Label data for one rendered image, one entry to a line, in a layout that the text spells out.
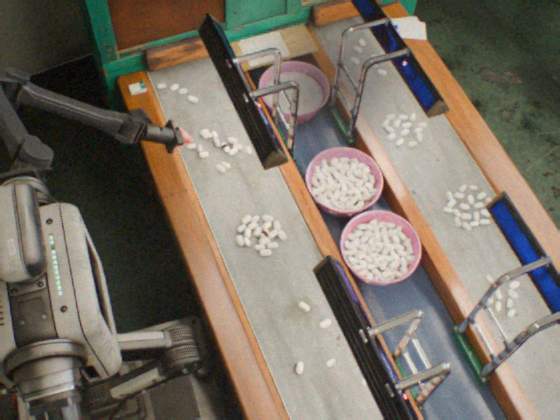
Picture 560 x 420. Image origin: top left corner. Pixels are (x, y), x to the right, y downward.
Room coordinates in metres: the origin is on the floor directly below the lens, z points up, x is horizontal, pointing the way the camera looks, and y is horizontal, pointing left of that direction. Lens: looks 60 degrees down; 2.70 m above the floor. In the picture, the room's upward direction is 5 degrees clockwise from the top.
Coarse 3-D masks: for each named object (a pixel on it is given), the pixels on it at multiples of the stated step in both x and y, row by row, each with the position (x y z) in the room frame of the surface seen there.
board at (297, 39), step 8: (280, 32) 1.96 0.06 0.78; (288, 32) 1.96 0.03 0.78; (296, 32) 1.96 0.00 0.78; (304, 32) 1.97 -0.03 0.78; (240, 40) 1.90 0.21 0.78; (288, 40) 1.92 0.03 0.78; (296, 40) 1.92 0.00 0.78; (304, 40) 1.92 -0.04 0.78; (312, 40) 1.93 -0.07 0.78; (232, 48) 1.85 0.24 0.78; (288, 48) 1.87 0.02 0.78; (296, 48) 1.88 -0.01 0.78; (304, 48) 1.88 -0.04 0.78; (312, 48) 1.88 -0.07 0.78; (288, 56) 1.83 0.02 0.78; (296, 56) 1.84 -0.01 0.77; (248, 64) 1.77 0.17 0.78; (264, 64) 1.78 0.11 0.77
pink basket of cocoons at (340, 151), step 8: (328, 152) 1.40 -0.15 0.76; (336, 152) 1.41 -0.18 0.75; (344, 152) 1.41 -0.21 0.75; (352, 152) 1.41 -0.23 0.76; (360, 152) 1.41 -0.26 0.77; (312, 160) 1.35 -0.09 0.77; (320, 160) 1.37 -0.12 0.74; (360, 160) 1.39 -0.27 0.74; (368, 160) 1.38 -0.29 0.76; (312, 168) 1.34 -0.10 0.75; (376, 168) 1.35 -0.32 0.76; (376, 176) 1.33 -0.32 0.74; (376, 184) 1.30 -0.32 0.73; (376, 192) 1.26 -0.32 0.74; (328, 208) 1.17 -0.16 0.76; (344, 216) 1.19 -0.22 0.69
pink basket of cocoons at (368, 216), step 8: (360, 216) 1.15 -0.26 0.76; (368, 216) 1.16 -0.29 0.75; (376, 216) 1.16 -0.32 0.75; (384, 216) 1.16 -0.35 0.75; (400, 216) 1.15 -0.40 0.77; (352, 224) 1.12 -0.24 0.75; (400, 224) 1.14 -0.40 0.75; (408, 224) 1.13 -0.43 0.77; (344, 232) 1.08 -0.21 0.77; (408, 232) 1.11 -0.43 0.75; (344, 240) 1.06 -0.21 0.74; (416, 240) 1.07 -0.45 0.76; (344, 248) 1.04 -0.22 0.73; (416, 248) 1.05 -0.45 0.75; (344, 256) 0.99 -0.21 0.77; (416, 256) 1.02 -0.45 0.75; (416, 264) 0.98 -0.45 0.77; (352, 272) 0.97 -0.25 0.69; (408, 272) 0.96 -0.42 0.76; (368, 280) 0.91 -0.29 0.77; (400, 280) 0.92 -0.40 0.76
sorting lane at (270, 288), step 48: (240, 144) 1.42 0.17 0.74; (240, 192) 1.22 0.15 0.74; (288, 192) 1.23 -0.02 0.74; (288, 240) 1.05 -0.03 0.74; (240, 288) 0.86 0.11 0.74; (288, 288) 0.87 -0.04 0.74; (288, 336) 0.71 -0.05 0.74; (336, 336) 0.73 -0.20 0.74; (288, 384) 0.56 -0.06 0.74; (336, 384) 0.57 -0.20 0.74
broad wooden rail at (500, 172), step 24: (432, 48) 1.96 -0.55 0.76; (432, 72) 1.82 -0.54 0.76; (456, 96) 1.71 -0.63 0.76; (456, 120) 1.59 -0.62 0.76; (480, 120) 1.60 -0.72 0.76; (480, 144) 1.49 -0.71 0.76; (480, 168) 1.40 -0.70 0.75; (504, 168) 1.39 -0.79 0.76; (528, 192) 1.30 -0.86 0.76; (528, 216) 1.20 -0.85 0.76; (552, 240) 1.11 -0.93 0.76
